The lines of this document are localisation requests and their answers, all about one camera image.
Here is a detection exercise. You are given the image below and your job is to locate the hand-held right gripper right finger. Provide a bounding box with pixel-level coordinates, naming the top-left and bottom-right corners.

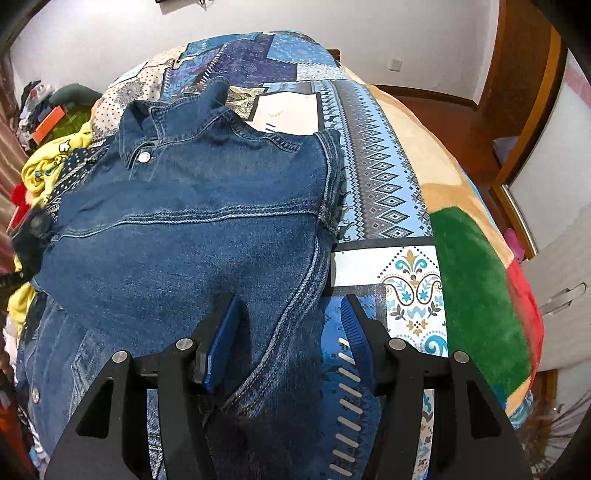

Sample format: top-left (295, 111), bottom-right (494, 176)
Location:
top-left (341, 294), bottom-right (533, 480)

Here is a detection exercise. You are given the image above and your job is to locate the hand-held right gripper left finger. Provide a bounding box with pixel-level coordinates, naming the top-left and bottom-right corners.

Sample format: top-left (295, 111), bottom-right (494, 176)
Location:
top-left (44, 294), bottom-right (250, 480)

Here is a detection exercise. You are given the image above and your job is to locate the blue denim jacket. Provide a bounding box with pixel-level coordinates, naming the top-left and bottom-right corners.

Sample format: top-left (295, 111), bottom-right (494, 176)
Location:
top-left (17, 78), bottom-right (348, 480)

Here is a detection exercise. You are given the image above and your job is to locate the pile of assorted clothes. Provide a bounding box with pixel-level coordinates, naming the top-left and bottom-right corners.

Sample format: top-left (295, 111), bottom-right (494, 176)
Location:
top-left (0, 80), bottom-right (63, 153)

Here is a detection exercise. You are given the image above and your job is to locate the multicoloured fleece blanket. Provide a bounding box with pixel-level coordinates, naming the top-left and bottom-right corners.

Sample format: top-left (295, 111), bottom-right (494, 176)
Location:
top-left (369, 85), bottom-right (546, 416)

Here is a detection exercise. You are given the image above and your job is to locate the blue patterned bed sheet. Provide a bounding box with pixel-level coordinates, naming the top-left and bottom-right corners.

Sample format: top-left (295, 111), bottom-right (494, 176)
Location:
top-left (95, 31), bottom-right (451, 480)

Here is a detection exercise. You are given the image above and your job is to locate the navy polka dot garment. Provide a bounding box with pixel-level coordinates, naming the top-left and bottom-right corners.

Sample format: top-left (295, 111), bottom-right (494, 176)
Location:
top-left (44, 138), bottom-right (116, 217)

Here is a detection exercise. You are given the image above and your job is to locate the yellow printed garment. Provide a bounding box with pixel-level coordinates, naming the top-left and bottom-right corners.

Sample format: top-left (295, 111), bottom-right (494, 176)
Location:
top-left (7, 122), bottom-right (98, 333)

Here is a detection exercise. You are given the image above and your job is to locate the wooden door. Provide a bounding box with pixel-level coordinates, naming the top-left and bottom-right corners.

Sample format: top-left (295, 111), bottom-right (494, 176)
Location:
top-left (480, 0), bottom-right (568, 195)

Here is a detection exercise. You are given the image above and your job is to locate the white cabinet with metal handle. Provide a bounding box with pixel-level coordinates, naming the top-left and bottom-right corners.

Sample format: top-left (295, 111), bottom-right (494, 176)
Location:
top-left (503, 51), bottom-right (591, 370)

